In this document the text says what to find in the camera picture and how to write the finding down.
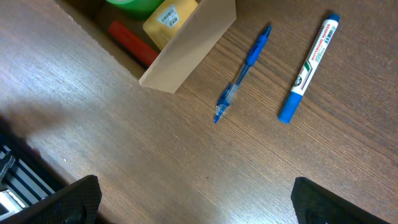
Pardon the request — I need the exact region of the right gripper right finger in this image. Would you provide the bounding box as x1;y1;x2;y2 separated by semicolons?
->
290;177;388;224

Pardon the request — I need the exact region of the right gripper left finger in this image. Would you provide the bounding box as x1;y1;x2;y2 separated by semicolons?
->
1;175;102;224

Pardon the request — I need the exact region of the blue white marker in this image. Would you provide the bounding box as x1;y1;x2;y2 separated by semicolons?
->
279;14;340;123

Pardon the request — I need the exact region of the blue ballpoint pen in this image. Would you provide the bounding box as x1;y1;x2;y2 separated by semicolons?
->
213;24;272;124

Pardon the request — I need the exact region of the orange grey stapler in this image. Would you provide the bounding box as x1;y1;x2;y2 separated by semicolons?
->
108;21;159;67

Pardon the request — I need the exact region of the yellow spiral notepad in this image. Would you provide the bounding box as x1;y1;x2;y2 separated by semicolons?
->
143;0;198;50

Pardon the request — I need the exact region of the green tape roll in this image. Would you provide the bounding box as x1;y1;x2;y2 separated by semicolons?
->
106;0;164;20

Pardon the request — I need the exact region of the brown cardboard box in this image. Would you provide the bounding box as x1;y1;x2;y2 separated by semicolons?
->
57;0;236;93

